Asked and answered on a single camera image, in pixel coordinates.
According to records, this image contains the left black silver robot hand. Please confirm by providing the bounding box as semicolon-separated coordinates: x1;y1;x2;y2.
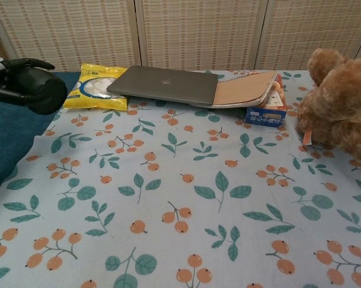
0;57;56;106

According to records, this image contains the black cylindrical container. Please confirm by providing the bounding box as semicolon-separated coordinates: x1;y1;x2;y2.
14;67;68;116

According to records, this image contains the blue felt table cover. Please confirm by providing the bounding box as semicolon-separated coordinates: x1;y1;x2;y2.
0;70;82;202

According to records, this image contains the yellow marshmallow bag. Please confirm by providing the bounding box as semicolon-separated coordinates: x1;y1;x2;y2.
62;62;130;112

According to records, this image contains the grey closed laptop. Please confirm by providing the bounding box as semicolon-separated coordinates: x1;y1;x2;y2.
106;65;220;109

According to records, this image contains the floral leaf berry tablecloth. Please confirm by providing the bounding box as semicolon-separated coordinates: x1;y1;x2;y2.
0;69;361;288

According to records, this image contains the brown spiral notebook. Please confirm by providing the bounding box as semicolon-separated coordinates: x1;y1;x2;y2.
211;70;279;110

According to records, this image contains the orange blue snack box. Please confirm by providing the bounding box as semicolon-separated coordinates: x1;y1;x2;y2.
244;74;289;130

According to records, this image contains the brown teddy bear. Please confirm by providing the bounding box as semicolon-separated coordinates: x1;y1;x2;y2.
295;47;361;166

